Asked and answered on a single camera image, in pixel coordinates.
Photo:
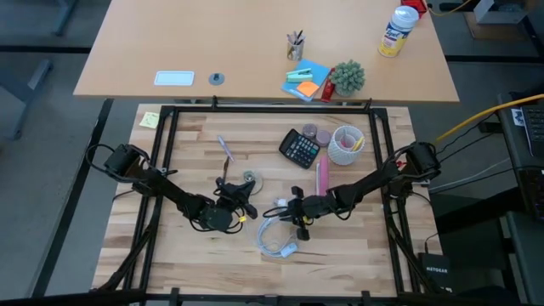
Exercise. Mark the mint green stapler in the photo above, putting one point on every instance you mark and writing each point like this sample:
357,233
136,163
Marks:
299,76

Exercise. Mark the white rectangular tray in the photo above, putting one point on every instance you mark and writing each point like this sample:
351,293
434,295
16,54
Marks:
174,78

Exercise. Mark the metal cup with pens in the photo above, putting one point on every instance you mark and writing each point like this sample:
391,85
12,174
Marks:
295,52

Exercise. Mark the lilac pen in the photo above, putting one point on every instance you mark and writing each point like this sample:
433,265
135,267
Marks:
225,149

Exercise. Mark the black power adapter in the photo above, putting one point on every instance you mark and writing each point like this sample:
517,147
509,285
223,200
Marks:
489,126

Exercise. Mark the backlit black keyboard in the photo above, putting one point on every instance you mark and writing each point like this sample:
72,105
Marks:
536,195

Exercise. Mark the red object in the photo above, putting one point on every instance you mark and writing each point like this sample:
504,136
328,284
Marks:
414,5

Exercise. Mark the light wooden desk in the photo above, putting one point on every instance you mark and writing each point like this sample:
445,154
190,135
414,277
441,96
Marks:
212,34

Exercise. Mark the black aluminium frame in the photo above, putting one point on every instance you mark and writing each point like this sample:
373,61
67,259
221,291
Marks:
276,109

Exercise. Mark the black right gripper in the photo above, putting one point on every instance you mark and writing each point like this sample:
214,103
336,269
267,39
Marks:
314,206

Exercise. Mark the yellow disinfectant wipes canister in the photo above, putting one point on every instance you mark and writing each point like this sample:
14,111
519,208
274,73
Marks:
395,36

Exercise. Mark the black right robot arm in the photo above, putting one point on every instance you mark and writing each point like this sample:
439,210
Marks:
370,183

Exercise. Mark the black network switch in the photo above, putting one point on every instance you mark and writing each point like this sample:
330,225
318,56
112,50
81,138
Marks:
435,270

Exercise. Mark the pink ruler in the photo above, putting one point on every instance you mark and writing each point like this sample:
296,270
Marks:
324,176

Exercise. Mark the black calculator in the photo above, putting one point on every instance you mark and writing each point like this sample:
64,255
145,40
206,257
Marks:
298,148

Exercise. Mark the orange sticky note pad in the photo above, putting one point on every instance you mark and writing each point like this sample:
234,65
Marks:
307,88

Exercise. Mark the green cactus plant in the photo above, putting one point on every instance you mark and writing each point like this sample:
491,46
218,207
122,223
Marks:
347,77

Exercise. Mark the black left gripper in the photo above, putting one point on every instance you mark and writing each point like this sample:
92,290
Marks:
231,202

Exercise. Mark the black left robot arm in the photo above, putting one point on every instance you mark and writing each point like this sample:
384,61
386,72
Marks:
170,189

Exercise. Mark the grey furniture leg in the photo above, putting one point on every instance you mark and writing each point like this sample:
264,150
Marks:
32,98

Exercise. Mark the white textured pen cup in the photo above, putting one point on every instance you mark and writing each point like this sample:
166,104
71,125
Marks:
338,155

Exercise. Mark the white sticker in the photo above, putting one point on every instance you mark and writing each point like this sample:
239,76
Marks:
517,117

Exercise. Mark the blue notebook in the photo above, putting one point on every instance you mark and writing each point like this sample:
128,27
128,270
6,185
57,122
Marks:
321,70

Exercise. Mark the pink item in cup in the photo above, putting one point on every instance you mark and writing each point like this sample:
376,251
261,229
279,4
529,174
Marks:
347,142

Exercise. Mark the small pink round cap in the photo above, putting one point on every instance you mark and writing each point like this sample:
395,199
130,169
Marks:
323,138

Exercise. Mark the red stapler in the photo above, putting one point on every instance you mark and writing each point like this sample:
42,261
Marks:
327,90

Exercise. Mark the yellow sticky note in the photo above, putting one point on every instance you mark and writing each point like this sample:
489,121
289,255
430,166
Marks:
149,120

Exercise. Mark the yellow marker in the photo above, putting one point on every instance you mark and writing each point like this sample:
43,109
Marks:
358,144

